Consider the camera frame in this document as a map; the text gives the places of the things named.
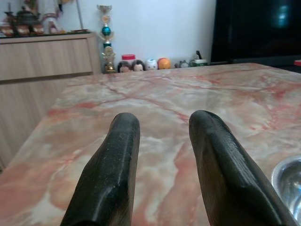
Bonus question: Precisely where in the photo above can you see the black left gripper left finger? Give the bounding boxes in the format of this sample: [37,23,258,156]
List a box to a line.
[60,112,141,226]

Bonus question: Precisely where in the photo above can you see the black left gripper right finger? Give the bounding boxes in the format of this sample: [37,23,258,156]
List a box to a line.
[189,110,300,226]

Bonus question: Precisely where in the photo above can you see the shiny steel bowl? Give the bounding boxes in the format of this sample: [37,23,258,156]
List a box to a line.
[271,159,301,223]

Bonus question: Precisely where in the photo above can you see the brown haired plush doll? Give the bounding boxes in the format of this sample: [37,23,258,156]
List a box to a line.
[117,60,132,73]
[131,59,147,72]

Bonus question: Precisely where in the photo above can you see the small white toy figure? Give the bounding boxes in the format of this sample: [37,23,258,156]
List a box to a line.
[146,58,158,71]

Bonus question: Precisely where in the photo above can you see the red lidded jar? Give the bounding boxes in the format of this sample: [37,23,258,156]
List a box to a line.
[121,54,136,65]

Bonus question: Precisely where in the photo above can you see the green white box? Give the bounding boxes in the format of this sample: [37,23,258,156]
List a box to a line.
[189,50,209,67]

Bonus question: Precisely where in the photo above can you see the round orange toy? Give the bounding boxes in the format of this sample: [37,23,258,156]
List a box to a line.
[157,57,171,70]

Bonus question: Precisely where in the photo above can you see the light wooden sideboard cabinet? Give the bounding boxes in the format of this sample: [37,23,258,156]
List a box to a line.
[0,32,102,169]

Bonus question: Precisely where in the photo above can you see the tall gold teal trophy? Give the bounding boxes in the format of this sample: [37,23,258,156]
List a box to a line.
[97,4,118,74]

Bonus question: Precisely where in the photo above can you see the black television screen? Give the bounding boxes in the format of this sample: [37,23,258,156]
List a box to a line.
[210,0,301,66]

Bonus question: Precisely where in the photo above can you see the thin grey pole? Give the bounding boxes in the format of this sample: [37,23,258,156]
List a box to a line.
[76,0,84,30]

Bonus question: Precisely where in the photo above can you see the brown white ceramic cup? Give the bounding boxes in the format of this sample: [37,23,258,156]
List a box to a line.
[0,25,14,37]
[31,23,45,35]
[16,24,31,36]

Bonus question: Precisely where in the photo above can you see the dark metal incense burner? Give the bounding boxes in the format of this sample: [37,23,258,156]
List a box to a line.
[14,6,41,25]

